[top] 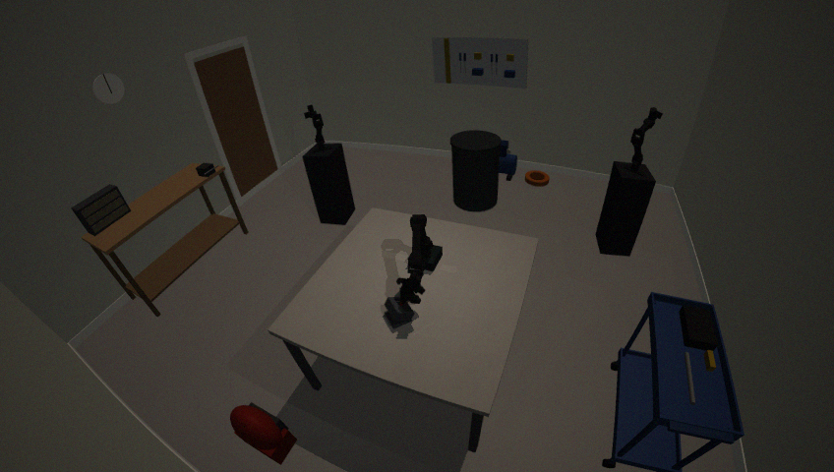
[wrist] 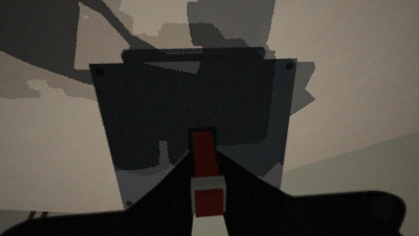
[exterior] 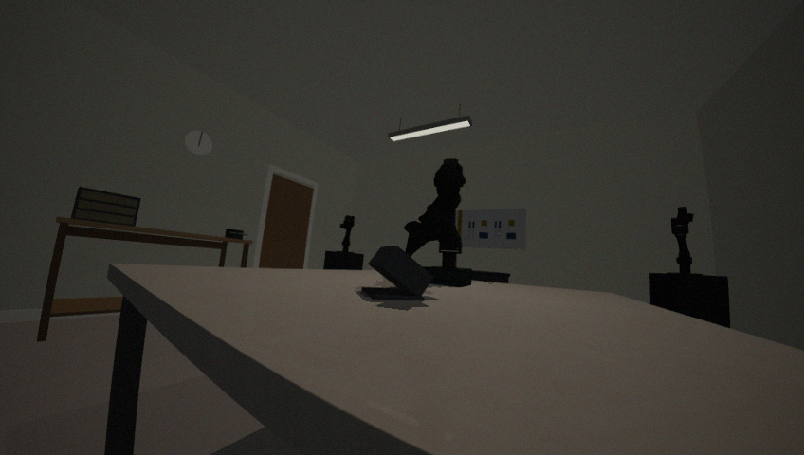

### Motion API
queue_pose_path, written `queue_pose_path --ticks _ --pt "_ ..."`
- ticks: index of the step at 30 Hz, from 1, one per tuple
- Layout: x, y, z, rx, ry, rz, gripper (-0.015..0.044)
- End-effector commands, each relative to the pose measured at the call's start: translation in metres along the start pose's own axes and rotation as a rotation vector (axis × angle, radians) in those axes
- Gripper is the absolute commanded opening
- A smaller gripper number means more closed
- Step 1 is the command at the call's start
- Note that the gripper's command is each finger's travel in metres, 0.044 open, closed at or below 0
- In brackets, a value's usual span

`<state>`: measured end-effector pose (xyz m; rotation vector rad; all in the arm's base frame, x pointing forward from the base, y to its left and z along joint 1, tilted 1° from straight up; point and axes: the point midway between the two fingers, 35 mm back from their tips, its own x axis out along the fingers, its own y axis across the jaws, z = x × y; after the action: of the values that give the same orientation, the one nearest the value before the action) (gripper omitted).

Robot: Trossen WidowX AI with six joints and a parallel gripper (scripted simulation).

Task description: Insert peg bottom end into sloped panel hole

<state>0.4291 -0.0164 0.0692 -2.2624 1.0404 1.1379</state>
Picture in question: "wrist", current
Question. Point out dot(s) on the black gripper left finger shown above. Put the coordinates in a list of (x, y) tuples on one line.
[(166, 210)]

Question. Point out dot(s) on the dark red peg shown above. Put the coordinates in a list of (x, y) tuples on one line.
[(208, 188)]

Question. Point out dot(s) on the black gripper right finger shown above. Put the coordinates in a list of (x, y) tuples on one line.
[(254, 207)]

